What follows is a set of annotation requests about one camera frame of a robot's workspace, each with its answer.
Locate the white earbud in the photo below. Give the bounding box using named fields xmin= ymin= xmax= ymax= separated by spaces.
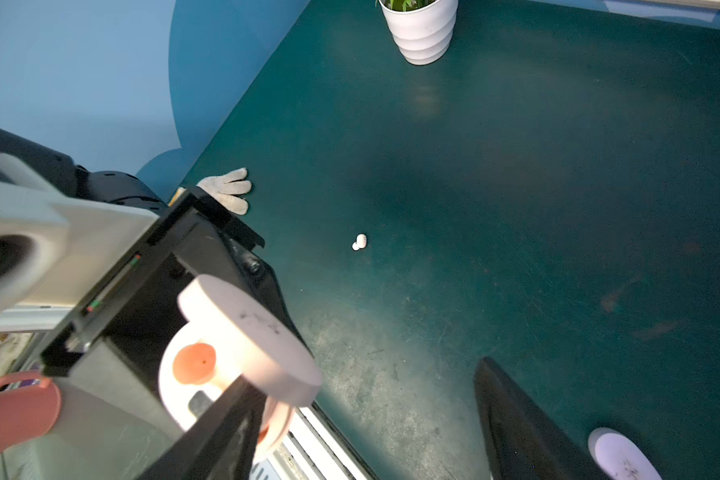
xmin=172 ymin=343 xmax=217 ymax=385

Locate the purple earbud charging case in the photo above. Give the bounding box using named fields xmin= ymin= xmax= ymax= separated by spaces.
xmin=588 ymin=427 xmax=662 ymax=480

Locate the pink earbud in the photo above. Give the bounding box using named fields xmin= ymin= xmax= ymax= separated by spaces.
xmin=352 ymin=233 xmax=368 ymax=251

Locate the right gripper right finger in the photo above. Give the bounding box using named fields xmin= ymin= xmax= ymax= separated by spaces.
xmin=473 ymin=357 xmax=608 ymax=479

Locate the aluminium front rail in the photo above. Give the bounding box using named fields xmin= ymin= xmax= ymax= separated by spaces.
xmin=249 ymin=403 xmax=379 ymax=480

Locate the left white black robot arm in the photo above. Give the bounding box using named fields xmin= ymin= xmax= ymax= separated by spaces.
xmin=0 ymin=129 xmax=291 ymax=438

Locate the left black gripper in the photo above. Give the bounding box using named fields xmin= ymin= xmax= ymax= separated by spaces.
xmin=39 ymin=188 xmax=298 ymax=438

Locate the white glove on table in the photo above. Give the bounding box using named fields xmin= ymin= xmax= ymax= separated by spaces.
xmin=197 ymin=168 xmax=253 ymax=216

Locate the potted plant white pot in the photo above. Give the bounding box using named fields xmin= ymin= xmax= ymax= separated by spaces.
xmin=379 ymin=0 xmax=459 ymax=66

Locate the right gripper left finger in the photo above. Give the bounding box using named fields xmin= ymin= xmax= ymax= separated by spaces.
xmin=140 ymin=378 xmax=266 ymax=479

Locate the pink earbud charging case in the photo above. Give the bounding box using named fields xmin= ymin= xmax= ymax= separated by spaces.
xmin=158 ymin=275 xmax=322 ymax=462

